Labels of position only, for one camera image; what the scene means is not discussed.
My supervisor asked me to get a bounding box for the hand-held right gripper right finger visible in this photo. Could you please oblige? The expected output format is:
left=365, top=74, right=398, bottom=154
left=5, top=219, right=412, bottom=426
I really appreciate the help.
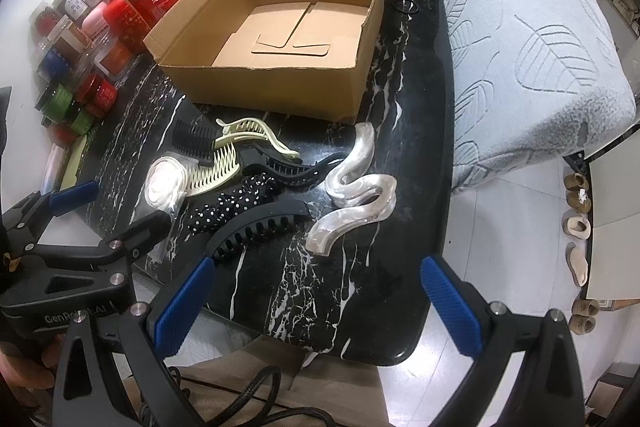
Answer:
left=421, top=256, right=587, bottom=427

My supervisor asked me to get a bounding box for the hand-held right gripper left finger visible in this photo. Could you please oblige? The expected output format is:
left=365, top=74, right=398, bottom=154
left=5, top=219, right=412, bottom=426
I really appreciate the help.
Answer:
left=52, top=256, right=216, bottom=427

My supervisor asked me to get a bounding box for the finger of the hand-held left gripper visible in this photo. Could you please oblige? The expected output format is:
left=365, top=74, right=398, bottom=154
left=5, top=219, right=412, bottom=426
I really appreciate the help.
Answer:
left=0, top=184, right=101, bottom=258
left=25, top=212, right=173, bottom=269

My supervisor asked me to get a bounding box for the white scrunchie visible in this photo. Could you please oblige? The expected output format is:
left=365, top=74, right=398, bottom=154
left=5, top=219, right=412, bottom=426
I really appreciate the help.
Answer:
left=131, top=156, right=188, bottom=228

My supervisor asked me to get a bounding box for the cream comb hair clip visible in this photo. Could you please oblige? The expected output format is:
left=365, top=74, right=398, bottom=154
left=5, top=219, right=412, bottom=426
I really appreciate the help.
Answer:
left=184, top=141, right=242, bottom=198

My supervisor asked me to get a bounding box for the black polka dot hair clip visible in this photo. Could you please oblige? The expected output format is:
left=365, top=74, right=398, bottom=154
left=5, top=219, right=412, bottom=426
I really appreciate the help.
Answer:
left=189, top=173, right=278, bottom=238

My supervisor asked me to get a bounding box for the black comb hair clip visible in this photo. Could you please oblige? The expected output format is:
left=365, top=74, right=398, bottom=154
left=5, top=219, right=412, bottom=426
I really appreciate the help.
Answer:
left=171, top=118, right=217, bottom=166

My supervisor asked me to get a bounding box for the black banana hair clip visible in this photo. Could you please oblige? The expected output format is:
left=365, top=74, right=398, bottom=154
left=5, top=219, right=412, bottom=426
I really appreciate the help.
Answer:
left=206, top=199, right=312, bottom=265

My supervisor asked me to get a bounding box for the black wavy toothed hair clip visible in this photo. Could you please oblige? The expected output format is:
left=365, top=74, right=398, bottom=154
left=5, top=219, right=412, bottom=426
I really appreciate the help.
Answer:
left=239, top=148, right=347, bottom=188

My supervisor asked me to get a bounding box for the cream claw hair clip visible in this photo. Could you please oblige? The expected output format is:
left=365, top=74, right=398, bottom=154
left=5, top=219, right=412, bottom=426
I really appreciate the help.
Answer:
left=215, top=117, right=302, bottom=158

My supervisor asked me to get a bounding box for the brown cardboard box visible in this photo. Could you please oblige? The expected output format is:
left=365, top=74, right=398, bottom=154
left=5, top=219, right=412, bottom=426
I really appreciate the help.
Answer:
left=143, top=0, right=393, bottom=124

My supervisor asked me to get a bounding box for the person's left hand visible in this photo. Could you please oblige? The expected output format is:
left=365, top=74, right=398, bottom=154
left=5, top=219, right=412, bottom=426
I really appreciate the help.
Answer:
left=0, top=339, right=56, bottom=408

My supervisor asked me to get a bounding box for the pale flat box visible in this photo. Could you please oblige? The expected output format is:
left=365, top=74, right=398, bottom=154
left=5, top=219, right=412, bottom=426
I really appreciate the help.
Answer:
left=45, top=134, right=96, bottom=194

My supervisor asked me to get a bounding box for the cluster of food jars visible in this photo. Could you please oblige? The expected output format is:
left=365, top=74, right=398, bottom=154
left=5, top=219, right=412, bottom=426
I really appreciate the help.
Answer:
left=31, top=0, right=132, bottom=145

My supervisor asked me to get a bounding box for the row of wooden ornaments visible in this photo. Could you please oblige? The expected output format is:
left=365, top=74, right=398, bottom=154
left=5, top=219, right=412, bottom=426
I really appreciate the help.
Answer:
left=562, top=172, right=602, bottom=335

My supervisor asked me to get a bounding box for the pink bottle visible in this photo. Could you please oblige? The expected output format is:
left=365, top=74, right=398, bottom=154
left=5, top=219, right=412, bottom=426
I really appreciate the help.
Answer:
left=81, top=2, right=113, bottom=40

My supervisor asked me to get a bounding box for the red canister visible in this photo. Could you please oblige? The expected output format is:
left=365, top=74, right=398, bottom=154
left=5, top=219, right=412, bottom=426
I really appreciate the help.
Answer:
left=108, top=0, right=149, bottom=54

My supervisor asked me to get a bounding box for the grey leaf-pattern chair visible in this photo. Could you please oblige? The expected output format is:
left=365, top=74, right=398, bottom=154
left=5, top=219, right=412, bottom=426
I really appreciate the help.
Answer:
left=440, top=0, right=638, bottom=195

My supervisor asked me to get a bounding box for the black braided cable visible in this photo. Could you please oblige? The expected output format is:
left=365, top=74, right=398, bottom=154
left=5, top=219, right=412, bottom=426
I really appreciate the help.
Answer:
left=140, top=357, right=311, bottom=427

